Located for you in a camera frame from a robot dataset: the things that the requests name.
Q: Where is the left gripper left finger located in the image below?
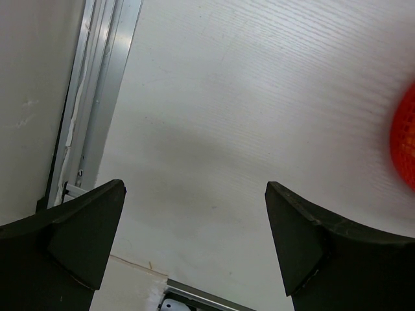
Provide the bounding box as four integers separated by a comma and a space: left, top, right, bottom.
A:
1, 179, 126, 310

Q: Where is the aluminium frame rail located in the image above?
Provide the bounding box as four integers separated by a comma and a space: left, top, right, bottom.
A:
37, 0, 142, 209

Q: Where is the red mesh plastic bin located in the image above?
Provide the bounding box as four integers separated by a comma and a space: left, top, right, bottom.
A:
390, 83, 414, 190

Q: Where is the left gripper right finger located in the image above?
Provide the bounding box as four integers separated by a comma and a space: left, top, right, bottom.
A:
265, 181, 414, 310

